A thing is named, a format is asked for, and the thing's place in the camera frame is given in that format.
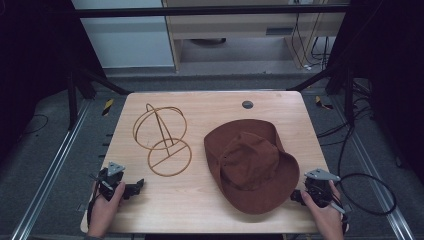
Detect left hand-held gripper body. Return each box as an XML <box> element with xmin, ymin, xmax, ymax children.
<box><xmin>97</xmin><ymin>161</ymin><xmax>127</xmax><ymax>202</ymax></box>

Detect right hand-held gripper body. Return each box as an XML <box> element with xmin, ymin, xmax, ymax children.
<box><xmin>302</xmin><ymin>168</ymin><xmax>346</xmax><ymax>214</ymax></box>

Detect person's left hand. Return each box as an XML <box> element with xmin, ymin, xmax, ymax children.
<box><xmin>86</xmin><ymin>181</ymin><xmax>127</xmax><ymax>238</ymax></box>

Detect person's right hand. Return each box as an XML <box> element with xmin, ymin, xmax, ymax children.
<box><xmin>300</xmin><ymin>179</ymin><xmax>350</xmax><ymax>240</ymax></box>

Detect brown brimmed hat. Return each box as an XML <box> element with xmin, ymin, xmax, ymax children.
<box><xmin>203</xmin><ymin>118</ymin><xmax>301</xmax><ymax>215</ymax></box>

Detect black curtain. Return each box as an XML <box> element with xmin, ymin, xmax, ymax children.
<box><xmin>324</xmin><ymin>0</ymin><xmax>424</xmax><ymax>186</ymax></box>
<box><xmin>0</xmin><ymin>0</ymin><xmax>108</xmax><ymax>165</ymax></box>

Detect white cabinet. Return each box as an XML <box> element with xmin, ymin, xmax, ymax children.
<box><xmin>70</xmin><ymin>0</ymin><xmax>176</xmax><ymax>70</ymax></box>

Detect light wooden desk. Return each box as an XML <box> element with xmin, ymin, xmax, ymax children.
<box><xmin>161</xmin><ymin>0</ymin><xmax>352</xmax><ymax>73</ymax></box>

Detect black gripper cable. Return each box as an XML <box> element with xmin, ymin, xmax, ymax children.
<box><xmin>86</xmin><ymin>173</ymin><xmax>103</xmax><ymax>228</ymax></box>

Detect wooden wire hat stand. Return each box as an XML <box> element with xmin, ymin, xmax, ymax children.
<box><xmin>132</xmin><ymin>103</ymin><xmax>193</xmax><ymax>178</ymax></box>

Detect black looped cable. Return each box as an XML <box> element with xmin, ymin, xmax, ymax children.
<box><xmin>336</xmin><ymin>124</ymin><xmax>398</xmax><ymax>217</ymax></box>

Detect aluminium floor rail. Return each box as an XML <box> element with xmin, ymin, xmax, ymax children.
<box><xmin>9</xmin><ymin>99</ymin><xmax>92</xmax><ymax>240</ymax></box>
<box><xmin>331</xmin><ymin>94</ymin><xmax>417</xmax><ymax>240</ymax></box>

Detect black floor cables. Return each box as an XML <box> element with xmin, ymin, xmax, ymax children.
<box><xmin>315</xmin><ymin>79</ymin><xmax>376</xmax><ymax>148</ymax></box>

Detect black frame leg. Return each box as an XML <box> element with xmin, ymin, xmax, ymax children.
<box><xmin>66</xmin><ymin>64</ymin><xmax>133</xmax><ymax>132</ymax></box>
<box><xmin>286</xmin><ymin>66</ymin><xmax>356</xmax><ymax>127</ymax></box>

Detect thin black floor cable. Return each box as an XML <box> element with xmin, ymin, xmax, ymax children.
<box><xmin>22</xmin><ymin>113</ymin><xmax>50</xmax><ymax>136</ymax></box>

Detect bundle of hanging black cables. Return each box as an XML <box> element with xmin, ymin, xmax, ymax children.
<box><xmin>290</xmin><ymin>12</ymin><xmax>332</xmax><ymax>72</ymax></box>

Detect black horizontal frame bar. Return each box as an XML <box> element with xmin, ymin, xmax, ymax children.
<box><xmin>71</xmin><ymin>3</ymin><xmax>352</xmax><ymax>19</ymax></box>

